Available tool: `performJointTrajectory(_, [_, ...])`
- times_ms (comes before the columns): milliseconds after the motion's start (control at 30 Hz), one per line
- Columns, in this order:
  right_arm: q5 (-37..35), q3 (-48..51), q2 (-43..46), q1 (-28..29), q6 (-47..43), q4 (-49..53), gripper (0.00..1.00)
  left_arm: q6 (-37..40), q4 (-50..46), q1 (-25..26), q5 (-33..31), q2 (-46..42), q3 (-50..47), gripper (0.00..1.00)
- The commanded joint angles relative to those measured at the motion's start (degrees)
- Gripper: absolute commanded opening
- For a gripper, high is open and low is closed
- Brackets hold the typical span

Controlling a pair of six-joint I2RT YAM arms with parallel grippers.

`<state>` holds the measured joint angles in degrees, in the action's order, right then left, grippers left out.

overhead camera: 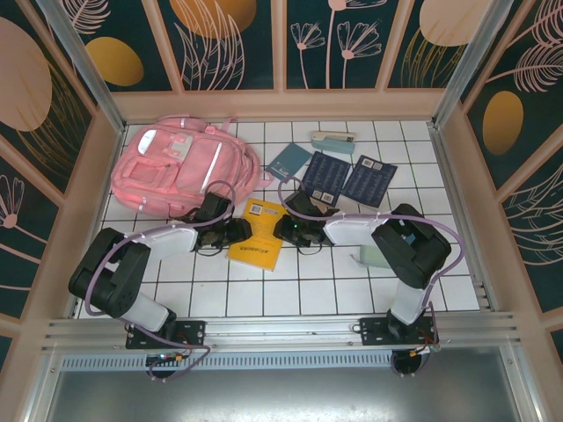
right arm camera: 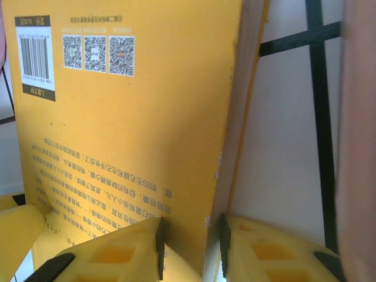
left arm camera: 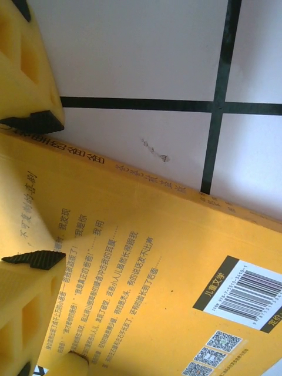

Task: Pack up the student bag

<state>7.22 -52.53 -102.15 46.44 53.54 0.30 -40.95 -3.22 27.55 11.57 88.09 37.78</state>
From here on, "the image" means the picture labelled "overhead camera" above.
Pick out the mint green pouch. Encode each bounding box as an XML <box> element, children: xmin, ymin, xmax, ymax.
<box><xmin>350</xmin><ymin>244</ymin><xmax>392</xmax><ymax>270</ymax></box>

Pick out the aluminium mounting rail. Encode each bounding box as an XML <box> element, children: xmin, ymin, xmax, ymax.
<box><xmin>41</xmin><ymin>310</ymin><xmax>527</xmax><ymax>355</ymax></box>

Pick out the slotted grey cable duct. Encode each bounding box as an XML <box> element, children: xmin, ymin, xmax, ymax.
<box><xmin>59</xmin><ymin>353</ymin><xmax>511</xmax><ymax>371</ymax></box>

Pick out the grey metal plate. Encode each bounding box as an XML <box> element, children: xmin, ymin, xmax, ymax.
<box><xmin>26</xmin><ymin>367</ymin><xmax>540</xmax><ymax>422</ymax></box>

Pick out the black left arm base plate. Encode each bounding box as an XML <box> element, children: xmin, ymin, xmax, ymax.
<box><xmin>126</xmin><ymin>319</ymin><xmax>208</xmax><ymax>351</ymax></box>

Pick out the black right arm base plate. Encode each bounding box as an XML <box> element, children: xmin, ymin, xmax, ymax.
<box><xmin>350</xmin><ymin>315</ymin><xmax>441</xmax><ymax>348</ymax></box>

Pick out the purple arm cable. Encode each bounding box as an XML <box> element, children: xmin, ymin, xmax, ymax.
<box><xmin>277</xmin><ymin>176</ymin><xmax>465</xmax><ymax>380</ymax></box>
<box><xmin>85</xmin><ymin>179</ymin><xmax>238</xmax><ymax>382</ymax></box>

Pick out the small circuit board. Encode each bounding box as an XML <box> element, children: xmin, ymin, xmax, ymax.
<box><xmin>147</xmin><ymin>353</ymin><xmax>188</xmax><ymax>366</ymax></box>
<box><xmin>408</xmin><ymin>344</ymin><xmax>442</xmax><ymax>358</ymax></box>

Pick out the aluminium corner post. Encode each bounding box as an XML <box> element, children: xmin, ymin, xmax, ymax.
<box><xmin>430</xmin><ymin>0</ymin><xmax>524</xmax><ymax>129</ymax></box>
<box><xmin>37</xmin><ymin>0</ymin><xmax>128</xmax><ymax>134</ymax></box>

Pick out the pink backpack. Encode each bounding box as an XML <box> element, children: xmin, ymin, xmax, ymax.
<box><xmin>109</xmin><ymin>114</ymin><xmax>274</xmax><ymax>220</ymax></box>

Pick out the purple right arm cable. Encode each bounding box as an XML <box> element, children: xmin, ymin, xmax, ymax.
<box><xmin>277</xmin><ymin>176</ymin><xmax>465</xmax><ymax>380</ymax></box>

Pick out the yellow book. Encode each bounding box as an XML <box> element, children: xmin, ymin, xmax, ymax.
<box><xmin>226</xmin><ymin>197</ymin><xmax>287</xmax><ymax>273</ymax></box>

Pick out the aluminium side rail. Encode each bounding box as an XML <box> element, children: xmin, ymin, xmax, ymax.
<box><xmin>428</xmin><ymin>122</ymin><xmax>501</xmax><ymax>314</ymax></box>

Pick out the dark blue printed book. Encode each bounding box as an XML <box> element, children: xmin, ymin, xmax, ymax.
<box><xmin>340</xmin><ymin>154</ymin><xmax>399</xmax><ymax>207</ymax></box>
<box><xmin>301</xmin><ymin>150</ymin><xmax>353</xmax><ymax>207</ymax></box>

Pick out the teal and beige stapler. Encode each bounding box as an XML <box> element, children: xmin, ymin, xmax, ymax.
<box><xmin>310</xmin><ymin>129</ymin><xmax>357</xmax><ymax>157</ymax></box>

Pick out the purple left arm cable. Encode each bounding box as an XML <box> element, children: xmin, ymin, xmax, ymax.
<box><xmin>85</xmin><ymin>179</ymin><xmax>238</xmax><ymax>382</ymax></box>

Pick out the teal notebook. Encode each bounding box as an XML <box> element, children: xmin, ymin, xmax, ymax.
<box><xmin>265</xmin><ymin>143</ymin><xmax>314</xmax><ymax>179</ymax></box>

